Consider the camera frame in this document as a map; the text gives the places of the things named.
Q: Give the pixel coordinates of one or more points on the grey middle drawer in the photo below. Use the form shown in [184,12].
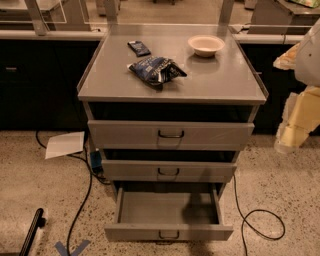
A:
[168,171]

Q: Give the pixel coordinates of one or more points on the grey drawer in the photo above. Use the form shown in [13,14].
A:
[167,212]
[168,171]
[160,135]

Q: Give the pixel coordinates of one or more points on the black bar bottom left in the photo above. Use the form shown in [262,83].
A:
[38,222]

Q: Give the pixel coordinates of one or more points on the white paper bowl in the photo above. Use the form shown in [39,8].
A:
[206,45]

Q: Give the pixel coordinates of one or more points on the blue power box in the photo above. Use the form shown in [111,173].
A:
[96,160]

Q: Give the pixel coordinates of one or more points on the dark counter cabinet row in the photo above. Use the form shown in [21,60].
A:
[38,80]

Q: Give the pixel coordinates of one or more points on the white paper sheet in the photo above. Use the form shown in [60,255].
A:
[65,144]

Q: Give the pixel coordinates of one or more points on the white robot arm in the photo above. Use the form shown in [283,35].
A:
[304,58]

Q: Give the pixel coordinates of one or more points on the grey metal drawer cabinet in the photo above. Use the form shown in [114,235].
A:
[221,88]

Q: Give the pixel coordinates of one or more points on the blue chip bag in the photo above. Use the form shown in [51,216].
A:
[155,71]

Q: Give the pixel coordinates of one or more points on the grey top drawer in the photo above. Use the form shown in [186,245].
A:
[160,135]

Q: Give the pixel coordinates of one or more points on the grey bottom drawer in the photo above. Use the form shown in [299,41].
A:
[167,212]

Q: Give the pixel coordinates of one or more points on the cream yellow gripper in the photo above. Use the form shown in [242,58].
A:
[308,61]

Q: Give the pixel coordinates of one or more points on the small dark blue packet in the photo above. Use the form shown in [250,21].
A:
[139,48]

